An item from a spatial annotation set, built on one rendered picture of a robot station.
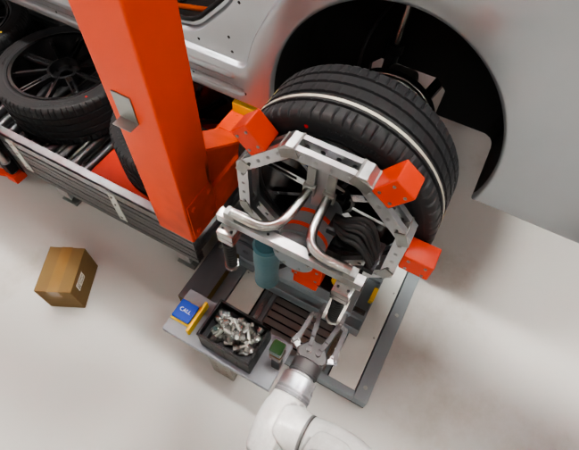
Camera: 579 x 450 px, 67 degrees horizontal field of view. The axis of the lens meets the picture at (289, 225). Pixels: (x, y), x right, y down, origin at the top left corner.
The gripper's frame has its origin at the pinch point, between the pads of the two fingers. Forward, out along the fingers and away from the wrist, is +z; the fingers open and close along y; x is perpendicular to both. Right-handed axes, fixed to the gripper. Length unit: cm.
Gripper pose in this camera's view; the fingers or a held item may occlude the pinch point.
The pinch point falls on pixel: (335, 308)
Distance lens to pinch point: 120.0
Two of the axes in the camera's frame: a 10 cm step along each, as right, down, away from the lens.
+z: 4.8, -7.4, 4.8
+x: 0.3, -5.3, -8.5
